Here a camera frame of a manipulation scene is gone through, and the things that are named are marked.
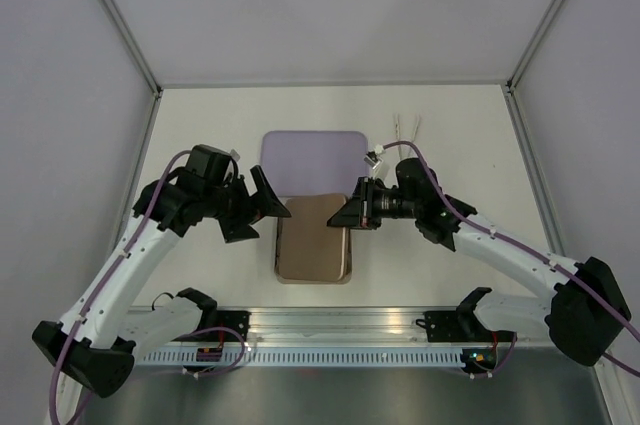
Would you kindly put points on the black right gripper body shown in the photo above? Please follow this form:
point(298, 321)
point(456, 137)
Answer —
point(386, 203)

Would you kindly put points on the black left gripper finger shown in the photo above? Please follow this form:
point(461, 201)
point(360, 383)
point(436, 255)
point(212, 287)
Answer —
point(234, 233)
point(265, 199)

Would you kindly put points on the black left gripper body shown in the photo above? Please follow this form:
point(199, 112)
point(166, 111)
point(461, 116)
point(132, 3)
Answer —
point(232, 200)

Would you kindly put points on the metal tongs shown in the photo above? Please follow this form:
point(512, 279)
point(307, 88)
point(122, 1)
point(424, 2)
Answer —
point(406, 132)

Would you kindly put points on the beige tin lid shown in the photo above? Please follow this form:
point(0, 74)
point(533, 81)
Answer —
point(318, 207)

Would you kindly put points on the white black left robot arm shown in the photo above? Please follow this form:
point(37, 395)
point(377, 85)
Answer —
point(95, 342)

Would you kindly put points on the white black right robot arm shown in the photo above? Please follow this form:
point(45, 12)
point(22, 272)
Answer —
point(579, 306)

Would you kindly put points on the lilac plastic tray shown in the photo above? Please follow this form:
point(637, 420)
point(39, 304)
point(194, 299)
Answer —
point(309, 163)

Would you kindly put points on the beige tin box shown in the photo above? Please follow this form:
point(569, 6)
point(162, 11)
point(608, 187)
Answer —
point(309, 252)

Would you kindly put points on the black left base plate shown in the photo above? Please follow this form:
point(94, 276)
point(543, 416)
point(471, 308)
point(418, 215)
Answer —
point(236, 320)

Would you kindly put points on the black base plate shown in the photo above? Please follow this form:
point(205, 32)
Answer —
point(442, 327)
point(236, 320)

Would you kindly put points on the aluminium mounting rail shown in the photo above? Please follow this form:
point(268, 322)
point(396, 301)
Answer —
point(332, 326)

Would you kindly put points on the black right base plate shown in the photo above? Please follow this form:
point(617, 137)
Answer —
point(442, 327)

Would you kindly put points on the white slotted cable duct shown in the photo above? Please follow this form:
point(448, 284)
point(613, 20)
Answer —
point(262, 356)

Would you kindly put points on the aluminium frame post left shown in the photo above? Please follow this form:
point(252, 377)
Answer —
point(118, 20)

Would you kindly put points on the aluminium frame post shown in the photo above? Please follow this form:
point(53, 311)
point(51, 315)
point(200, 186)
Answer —
point(543, 28)
point(118, 20)

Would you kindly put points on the aluminium frame post right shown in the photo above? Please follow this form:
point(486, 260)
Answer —
point(543, 28)

